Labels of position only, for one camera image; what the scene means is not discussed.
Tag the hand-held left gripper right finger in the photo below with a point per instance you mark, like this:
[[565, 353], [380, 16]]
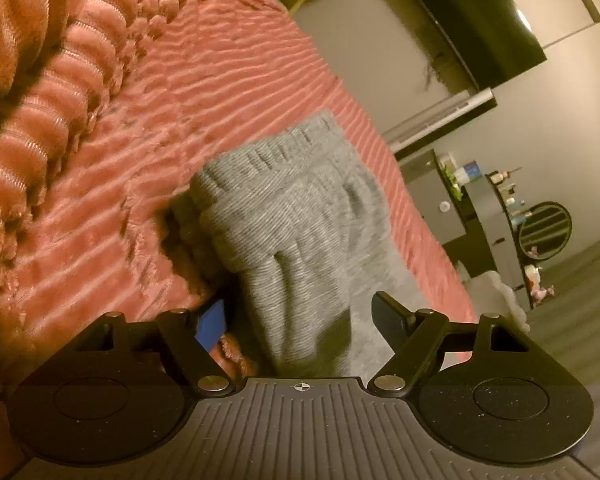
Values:
[[387, 317]]

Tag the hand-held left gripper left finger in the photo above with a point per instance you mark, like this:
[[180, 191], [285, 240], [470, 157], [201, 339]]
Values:
[[212, 324]]

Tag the grey sweatpants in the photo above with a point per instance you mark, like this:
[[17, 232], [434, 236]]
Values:
[[290, 240]]

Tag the black dresser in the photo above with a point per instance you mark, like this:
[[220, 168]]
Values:
[[445, 220]]

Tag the white fluffy cloth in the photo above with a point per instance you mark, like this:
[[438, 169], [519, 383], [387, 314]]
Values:
[[500, 297]]

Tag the white and blue jar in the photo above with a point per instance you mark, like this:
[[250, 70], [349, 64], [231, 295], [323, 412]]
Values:
[[468, 172]]

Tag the round black mirror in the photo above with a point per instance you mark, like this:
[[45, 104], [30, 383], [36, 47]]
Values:
[[545, 231]]

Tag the pink ribbed blanket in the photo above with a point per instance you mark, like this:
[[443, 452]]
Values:
[[180, 110]]

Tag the white wall shelf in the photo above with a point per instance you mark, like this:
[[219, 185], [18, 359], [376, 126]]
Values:
[[440, 117]]

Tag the wall television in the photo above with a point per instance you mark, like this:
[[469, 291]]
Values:
[[460, 20]]

